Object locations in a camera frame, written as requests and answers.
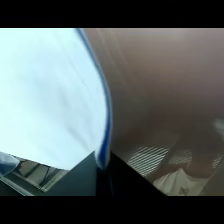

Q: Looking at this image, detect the light blue garment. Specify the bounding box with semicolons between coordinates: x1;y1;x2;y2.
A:
0;28;114;172

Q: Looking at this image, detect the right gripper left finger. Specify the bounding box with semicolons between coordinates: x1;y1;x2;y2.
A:
42;150;101;197

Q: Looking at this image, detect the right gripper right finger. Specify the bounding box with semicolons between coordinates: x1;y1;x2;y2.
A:
109;151;168;197

